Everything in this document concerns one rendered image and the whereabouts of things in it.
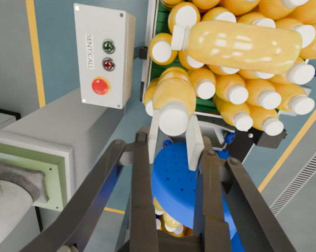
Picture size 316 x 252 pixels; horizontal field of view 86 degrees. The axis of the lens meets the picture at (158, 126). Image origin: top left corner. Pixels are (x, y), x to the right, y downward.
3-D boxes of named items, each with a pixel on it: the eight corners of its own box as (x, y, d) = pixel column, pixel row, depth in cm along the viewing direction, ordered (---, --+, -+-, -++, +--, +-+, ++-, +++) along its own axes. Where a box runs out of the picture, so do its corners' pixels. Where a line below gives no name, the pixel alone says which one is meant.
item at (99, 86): (93, 92, 39) (91, 93, 38) (92, 76, 37) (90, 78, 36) (108, 94, 39) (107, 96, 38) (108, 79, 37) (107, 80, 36)
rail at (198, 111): (145, 102, 55) (144, 105, 53) (146, 100, 55) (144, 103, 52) (266, 122, 55) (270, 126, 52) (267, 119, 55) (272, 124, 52)
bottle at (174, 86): (175, 58, 36) (175, 79, 20) (196, 82, 38) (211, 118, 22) (152, 81, 39) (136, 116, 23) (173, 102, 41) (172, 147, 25)
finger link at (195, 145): (196, 145, 15) (204, 146, 15) (190, 113, 21) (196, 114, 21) (188, 170, 16) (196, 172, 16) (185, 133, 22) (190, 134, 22)
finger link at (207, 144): (204, 165, 14) (241, 172, 13) (198, 134, 18) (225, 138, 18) (200, 179, 14) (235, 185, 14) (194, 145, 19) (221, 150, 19)
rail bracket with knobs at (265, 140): (238, 129, 63) (249, 145, 54) (245, 112, 59) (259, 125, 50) (264, 133, 63) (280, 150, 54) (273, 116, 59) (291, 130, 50)
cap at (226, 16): (226, 7, 31) (228, 6, 29) (237, 25, 32) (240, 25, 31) (208, 24, 32) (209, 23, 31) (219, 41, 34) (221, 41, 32)
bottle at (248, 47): (305, 20, 26) (187, 4, 27) (304, 62, 25) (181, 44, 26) (274, 47, 33) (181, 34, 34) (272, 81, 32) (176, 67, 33)
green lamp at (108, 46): (103, 51, 35) (101, 51, 34) (103, 39, 34) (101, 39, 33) (114, 53, 35) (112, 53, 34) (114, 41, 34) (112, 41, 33)
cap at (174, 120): (174, 97, 21) (174, 102, 20) (194, 117, 22) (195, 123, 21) (153, 116, 23) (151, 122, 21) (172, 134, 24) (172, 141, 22)
